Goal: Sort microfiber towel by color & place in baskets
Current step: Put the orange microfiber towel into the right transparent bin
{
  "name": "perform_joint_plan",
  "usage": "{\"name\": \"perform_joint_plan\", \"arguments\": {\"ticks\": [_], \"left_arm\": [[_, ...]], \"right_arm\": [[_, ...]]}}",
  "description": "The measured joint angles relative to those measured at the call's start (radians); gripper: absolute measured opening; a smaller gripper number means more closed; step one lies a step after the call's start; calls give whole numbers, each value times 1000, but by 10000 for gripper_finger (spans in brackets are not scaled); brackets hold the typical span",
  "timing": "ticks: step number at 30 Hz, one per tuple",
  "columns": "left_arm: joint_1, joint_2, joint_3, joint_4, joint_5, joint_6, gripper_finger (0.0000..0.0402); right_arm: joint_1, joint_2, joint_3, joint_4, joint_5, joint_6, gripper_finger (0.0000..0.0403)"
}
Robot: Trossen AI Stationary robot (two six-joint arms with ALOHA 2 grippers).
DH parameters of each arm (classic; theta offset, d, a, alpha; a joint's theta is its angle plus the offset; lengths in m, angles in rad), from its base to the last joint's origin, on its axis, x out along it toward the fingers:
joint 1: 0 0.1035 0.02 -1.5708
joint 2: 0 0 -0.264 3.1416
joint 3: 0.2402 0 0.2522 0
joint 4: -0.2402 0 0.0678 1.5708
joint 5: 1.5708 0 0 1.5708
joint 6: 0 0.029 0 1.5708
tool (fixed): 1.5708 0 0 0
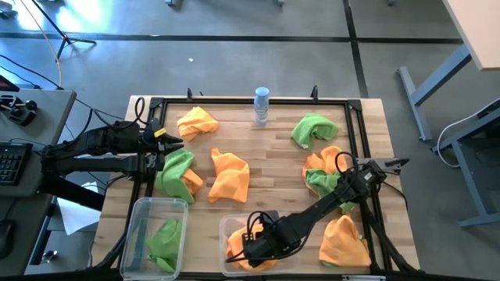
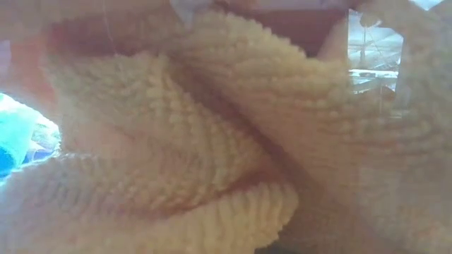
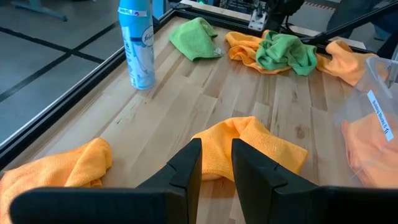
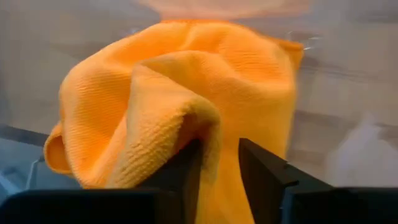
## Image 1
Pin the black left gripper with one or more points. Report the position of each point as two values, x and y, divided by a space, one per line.
152 150

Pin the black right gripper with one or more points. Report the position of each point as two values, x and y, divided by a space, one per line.
259 247

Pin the green microfiber towel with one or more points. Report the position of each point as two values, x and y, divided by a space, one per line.
166 244
173 171
328 264
322 182
314 129

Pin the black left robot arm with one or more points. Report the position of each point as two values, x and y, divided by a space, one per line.
109 138

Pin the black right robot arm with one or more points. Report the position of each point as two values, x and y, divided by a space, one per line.
312 212

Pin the yellow tape tag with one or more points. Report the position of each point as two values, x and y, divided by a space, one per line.
160 132

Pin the clear plastic bin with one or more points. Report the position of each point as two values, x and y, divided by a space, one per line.
289 261
156 210

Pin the clear bottle with blue cap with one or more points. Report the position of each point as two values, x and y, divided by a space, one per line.
261 105

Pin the white label strip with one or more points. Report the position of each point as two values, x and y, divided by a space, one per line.
363 278

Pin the black metal beam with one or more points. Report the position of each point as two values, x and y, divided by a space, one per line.
70 191

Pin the white paper sheet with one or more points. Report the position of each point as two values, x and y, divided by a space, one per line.
76 216

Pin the grey side desk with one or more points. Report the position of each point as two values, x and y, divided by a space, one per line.
43 125

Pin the black tripod stand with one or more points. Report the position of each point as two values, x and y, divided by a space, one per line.
65 39

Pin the black desk clamp tool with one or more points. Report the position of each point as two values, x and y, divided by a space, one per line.
19 111

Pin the black backlit keyboard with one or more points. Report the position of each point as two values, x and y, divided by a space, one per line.
13 164

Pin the silver caster wheel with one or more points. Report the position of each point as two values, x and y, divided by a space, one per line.
48 256

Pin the grey low desk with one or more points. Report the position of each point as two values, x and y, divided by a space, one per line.
27 234

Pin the black red-edged device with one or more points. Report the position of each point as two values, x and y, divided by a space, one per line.
6 85

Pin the black computer mouse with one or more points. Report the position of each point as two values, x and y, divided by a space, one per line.
4 238

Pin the beige desk top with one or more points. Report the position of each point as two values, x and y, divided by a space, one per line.
480 31

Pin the black frame clamp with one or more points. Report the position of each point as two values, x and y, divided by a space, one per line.
315 93
190 94

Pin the black aluminium table frame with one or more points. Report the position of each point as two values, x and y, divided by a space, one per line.
254 101

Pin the grey desk leg frame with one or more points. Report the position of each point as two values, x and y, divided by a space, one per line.
470 183
441 76

